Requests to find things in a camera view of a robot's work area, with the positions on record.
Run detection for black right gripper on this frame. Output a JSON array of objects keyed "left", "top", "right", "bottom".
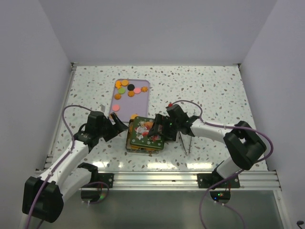
[{"left": 148, "top": 113, "right": 180, "bottom": 142}]

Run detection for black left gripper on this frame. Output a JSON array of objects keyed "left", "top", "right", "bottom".
[{"left": 97, "top": 112, "right": 128, "bottom": 142}]

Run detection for gold cookie tin box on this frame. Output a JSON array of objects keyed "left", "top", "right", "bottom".
[{"left": 126, "top": 119, "right": 160, "bottom": 154}]

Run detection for gold tin lid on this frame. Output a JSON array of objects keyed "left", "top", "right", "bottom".
[{"left": 130, "top": 116, "right": 164, "bottom": 151}]

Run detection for metal tongs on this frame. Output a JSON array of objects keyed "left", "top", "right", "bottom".
[{"left": 178, "top": 132, "right": 193, "bottom": 156}]

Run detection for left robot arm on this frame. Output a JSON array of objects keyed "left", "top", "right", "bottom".
[{"left": 22, "top": 111, "right": 128, "bottom": 223}]

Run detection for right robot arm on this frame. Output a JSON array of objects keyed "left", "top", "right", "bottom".
[{"left": 147, "top": 104, "right": 267, "bottom": 187}]

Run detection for round dotted cracker bottom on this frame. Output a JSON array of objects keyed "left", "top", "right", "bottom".
[{"left": 131, "top": 114, "right": 138, "bottom": 119}]

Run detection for round dotted cracker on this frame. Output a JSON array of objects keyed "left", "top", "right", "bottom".
[
  {"left": 121, "top": 80, "right": 129, "bottom": 86},
  {"left": 131, "top": 114, "right": 138, "bottom": 119}
]

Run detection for pink round cookie left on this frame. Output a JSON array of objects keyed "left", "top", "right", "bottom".
[{"left": 112, "top": 104, "right": 120, "bottom": 112}]

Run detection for pink round cookie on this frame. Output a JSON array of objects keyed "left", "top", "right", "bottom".
[
  {"left": 133, "top": 88, "right": 141, "bottom": 94},
  {"left": 112, "top": 104, "right": 120, "bottom": 112}
]

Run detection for orange swirl cookie left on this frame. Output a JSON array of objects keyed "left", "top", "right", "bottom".
[{"left": 114, "top": 94, "right": 122, "bottom": 100}]

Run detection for lilac plastic tray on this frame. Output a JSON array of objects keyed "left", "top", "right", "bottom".
[{"left": 109, "top": 79, "right": 150, "bottom": 122}]

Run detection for brown chip cookie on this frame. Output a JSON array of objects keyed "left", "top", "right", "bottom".
[{"left": 128, "top": 91, "right": 135, "bottom": 97}]

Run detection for green round cookie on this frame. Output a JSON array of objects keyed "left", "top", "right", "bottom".
[{"left": 118, "top": 87, "right": 125, "bottom": 94}]

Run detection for orange rosette cookie right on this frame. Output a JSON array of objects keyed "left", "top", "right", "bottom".
[{"left": 141, "top": 86, "right": 148, "bottom": 92}]

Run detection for pink round cookie right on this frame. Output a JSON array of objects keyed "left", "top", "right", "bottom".
[{"left": 133, "top": 88, "right": 141, "bottom": 94}]

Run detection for black sandwich cookie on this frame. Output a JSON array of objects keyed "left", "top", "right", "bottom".
[{"left": 127, "top": 84, "right": 135, "bottom": 91}]

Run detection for orange fish cookie top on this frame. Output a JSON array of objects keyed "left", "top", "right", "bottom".
[{"left": 115, "top": 81, "right": 122, "bottom": 89}]

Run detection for round dotted cracker top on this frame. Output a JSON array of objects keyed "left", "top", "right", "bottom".
[{"left": 121, "top": 80, "right": 129, "bottom": 86}]

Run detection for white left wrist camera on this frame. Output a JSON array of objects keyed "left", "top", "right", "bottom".
[{"left": 100, "top": 104, "right": 105, "bottom": 112}]

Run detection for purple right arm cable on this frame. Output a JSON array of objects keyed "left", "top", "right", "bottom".
[{"left": 168, "top": 100, "right": 274, "bottom": 229}]

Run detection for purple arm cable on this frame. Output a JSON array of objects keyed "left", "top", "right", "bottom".
[
  {"left": 23, "top": 104, "right": 92, "bottom": 229},
  {"left": 168, "top": 100, "right": 274, "bottom": 229}
]

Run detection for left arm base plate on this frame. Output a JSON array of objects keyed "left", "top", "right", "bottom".
[{"left": 95, "top": 173, "right": 114, "bottom": 189}]

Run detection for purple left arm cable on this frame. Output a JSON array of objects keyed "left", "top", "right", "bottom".
[{"left": 23, "top": 104, "right": 92, "bottom": 229}]

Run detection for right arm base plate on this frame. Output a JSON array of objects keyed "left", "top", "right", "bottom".
[{"left": 197, "top": 173, "right": 240, "bottom": 189}]

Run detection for aluminium front rail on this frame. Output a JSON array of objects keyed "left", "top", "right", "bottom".
[{"left": 35, "top": 170, "right": 279, "bottom": 191}]

